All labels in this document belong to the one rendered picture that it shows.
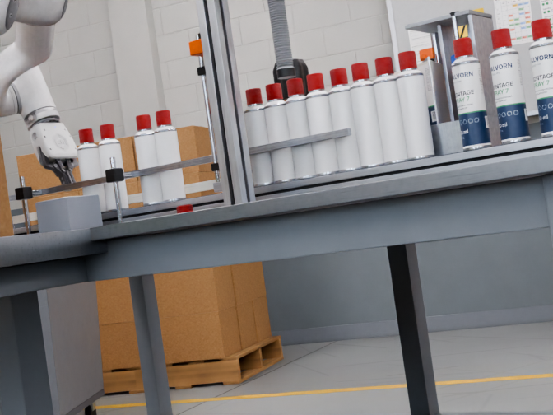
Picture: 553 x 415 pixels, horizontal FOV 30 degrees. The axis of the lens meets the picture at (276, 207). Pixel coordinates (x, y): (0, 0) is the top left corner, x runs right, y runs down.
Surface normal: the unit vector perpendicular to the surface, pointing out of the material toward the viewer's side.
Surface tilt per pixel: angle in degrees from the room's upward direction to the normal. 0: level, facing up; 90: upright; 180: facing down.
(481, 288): 90
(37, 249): 90
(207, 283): 90
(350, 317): 90
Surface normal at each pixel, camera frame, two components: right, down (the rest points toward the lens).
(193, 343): -0.30, 0.03
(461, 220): -0.57, 0.07
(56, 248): 0.91, -0.14
